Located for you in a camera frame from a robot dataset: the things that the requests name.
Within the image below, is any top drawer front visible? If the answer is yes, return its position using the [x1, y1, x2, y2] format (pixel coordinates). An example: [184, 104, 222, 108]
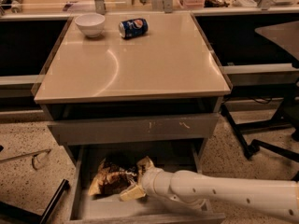
[49, 113, 219, 146]

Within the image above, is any brown chip bag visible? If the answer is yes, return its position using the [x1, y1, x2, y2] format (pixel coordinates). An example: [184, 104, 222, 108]
[88, 158, 142, 196]

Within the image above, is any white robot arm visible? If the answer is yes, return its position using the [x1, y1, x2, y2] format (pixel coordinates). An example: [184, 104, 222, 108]
[120, 157, 299, 224]

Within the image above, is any black office chair base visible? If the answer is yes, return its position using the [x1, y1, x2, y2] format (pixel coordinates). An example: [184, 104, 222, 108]
[249, 138, 299, 182]

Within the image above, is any white ceramic bowl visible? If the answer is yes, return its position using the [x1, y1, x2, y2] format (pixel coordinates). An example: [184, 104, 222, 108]
[75, 13, 106, 37]

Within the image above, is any blue pepsi can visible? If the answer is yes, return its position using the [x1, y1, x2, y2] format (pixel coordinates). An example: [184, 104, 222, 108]
[119, 18, 149, 39]

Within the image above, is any black chair leg left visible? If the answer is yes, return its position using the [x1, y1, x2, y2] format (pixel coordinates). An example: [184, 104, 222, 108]
[0, 179, 70, 224]

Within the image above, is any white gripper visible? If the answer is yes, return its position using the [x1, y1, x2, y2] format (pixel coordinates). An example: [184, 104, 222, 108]
[120, 158, 173, 202]

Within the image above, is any black desk leg frame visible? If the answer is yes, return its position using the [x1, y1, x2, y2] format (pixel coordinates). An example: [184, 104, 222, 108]
[221, 105, 296, 161]

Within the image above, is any grey drawer cabinet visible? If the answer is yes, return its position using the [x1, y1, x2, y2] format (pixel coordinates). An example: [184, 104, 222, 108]
[31, 11, 234, 224]

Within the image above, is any open middle drawer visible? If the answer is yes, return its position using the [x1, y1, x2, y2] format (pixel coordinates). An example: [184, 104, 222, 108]
[65, 141, 225, 224]

